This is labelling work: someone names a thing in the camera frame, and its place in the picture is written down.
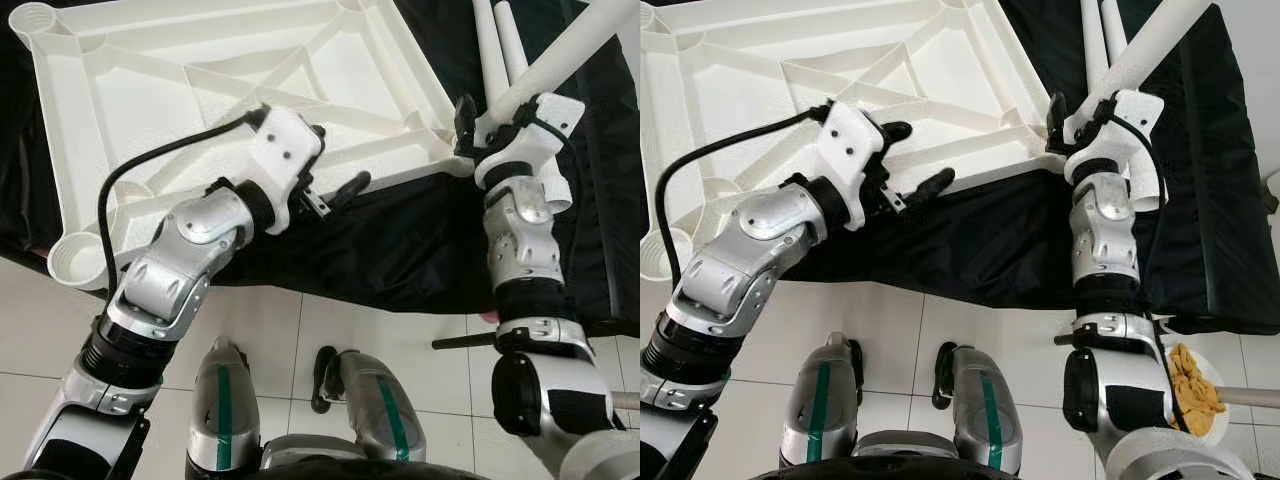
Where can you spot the silver robot leg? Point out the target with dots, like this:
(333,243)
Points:
(385,410)
(822,410)
(985,420)
(225,410)

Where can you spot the yellow crumpled cloth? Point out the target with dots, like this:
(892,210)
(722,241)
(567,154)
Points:
(1190,390)

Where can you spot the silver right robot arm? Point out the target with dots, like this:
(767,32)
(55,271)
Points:
(1105,240)
(520,240)

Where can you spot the silver right robot leg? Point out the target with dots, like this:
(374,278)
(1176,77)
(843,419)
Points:
(985,420)
(385,410)

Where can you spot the black cloth table cover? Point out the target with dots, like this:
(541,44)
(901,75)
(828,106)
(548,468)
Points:
(950,250)
(400,250)

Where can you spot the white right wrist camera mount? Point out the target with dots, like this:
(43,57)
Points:
(550,115)
(1135,110)

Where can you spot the black robot torso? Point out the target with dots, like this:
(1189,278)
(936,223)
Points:
(930,472)
(400,472)

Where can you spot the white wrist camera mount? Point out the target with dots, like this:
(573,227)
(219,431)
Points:
(1135,110)
(850,145)
(550,115)
(285,150)

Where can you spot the silver left robot leg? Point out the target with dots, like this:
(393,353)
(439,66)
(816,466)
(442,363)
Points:
(225,410)
(822,410)

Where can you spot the black metal frame bar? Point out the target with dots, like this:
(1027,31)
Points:
(1070,340)
(465,342)

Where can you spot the grey metal tube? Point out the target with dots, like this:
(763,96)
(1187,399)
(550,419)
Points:
(1250,399)

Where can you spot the white plastic table top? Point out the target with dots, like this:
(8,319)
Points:
(150,100)
(750,100)

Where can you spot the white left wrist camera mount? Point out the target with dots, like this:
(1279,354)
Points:
(285,150)
(850,145)

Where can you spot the white plate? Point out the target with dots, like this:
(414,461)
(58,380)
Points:
(1218,370)

